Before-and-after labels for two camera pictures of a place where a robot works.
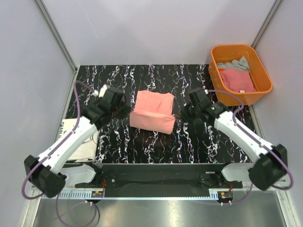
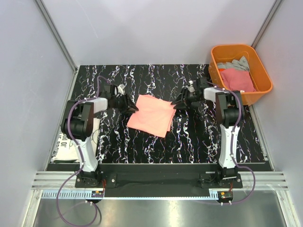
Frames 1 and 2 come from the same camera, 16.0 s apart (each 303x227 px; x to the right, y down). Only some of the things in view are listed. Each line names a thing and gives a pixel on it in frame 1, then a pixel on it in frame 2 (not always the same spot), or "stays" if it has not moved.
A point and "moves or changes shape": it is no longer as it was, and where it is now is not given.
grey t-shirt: x=242 y=64 stays
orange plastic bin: x=230 y=53 stays
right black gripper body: x=190 y=113 to x=191 y=97
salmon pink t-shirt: x=153 y=111 moves or changes shape
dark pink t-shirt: x=237 y=80 stays
